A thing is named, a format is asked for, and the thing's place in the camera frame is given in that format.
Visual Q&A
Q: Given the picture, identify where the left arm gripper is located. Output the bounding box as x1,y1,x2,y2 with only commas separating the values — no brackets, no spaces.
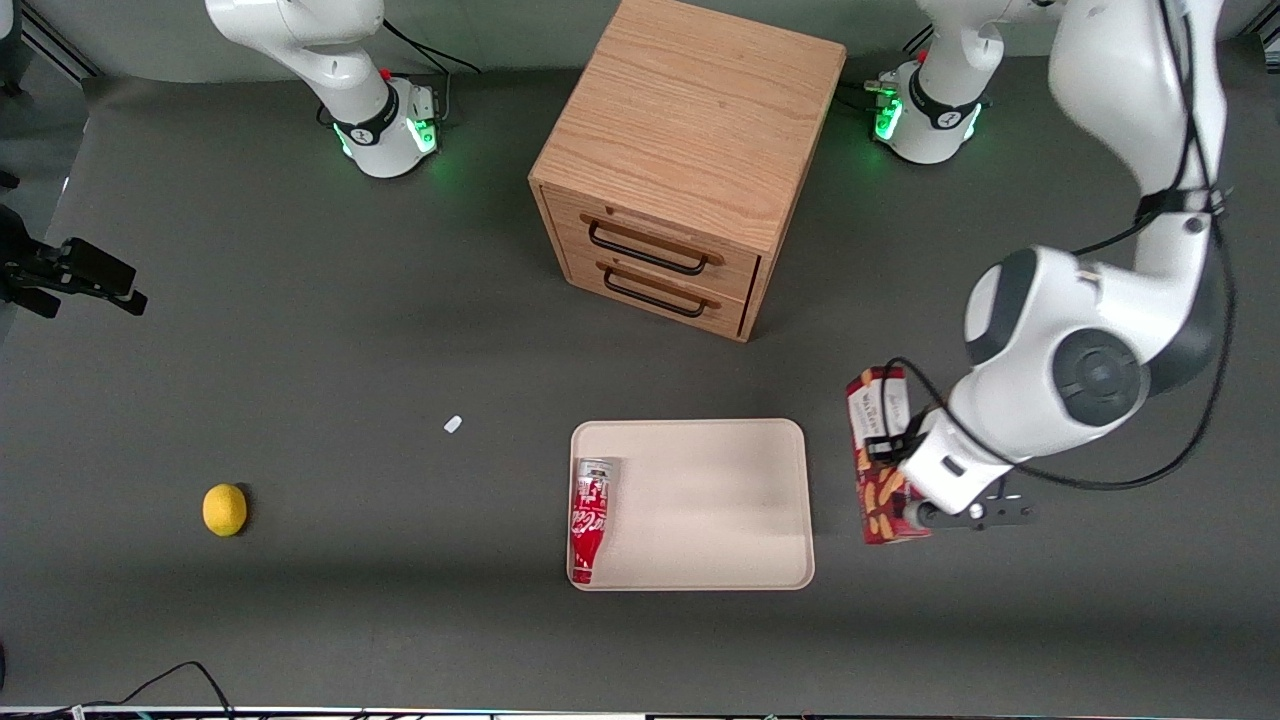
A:
864,408,1013,515

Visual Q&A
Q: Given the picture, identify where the red cookie box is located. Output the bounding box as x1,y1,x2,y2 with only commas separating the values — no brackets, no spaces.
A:
846,365,934,546

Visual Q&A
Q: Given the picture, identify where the black metal drawer handle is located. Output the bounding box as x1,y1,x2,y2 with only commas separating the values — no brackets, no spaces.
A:
587,220,710,277
602,267,709,320

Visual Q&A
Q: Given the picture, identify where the black left base cable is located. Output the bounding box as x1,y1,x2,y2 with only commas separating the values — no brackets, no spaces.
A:
838,30,936,113

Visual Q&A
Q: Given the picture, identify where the red cola bottle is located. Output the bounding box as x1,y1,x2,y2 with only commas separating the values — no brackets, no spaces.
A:
569,457,623,586

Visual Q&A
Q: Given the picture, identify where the aluminium frame rail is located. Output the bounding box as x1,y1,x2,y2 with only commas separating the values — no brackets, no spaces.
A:
18,0,104,81

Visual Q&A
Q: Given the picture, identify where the beige plastic tray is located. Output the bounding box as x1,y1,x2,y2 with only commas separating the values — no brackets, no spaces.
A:
568,418,816,592

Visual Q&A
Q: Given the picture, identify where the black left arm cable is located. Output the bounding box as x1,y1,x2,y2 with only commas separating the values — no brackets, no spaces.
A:
878,0,1239,492

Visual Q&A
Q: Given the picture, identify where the black table edge cable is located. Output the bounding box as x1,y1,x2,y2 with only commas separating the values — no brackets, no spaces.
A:
0,661,237,717

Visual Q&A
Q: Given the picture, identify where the black base cable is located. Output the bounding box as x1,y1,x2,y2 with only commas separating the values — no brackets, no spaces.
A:
318,18,482,131
838,30,936,113

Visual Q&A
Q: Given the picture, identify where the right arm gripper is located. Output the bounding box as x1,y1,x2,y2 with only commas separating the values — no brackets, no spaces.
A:
0,205,149,318

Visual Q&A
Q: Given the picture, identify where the wooden drawer front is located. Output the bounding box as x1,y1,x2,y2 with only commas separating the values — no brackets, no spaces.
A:
543,186,763,302
563,248,753,338

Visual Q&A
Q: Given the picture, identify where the wooden two-drawer cabinet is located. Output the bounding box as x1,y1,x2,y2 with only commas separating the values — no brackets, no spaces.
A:
528,0,848,344

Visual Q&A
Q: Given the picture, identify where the black right base cable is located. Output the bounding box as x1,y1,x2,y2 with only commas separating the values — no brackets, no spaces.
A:
318,18,482,131

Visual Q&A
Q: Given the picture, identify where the yellow lemon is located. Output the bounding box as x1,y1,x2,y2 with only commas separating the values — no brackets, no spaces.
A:
202,483,249,538

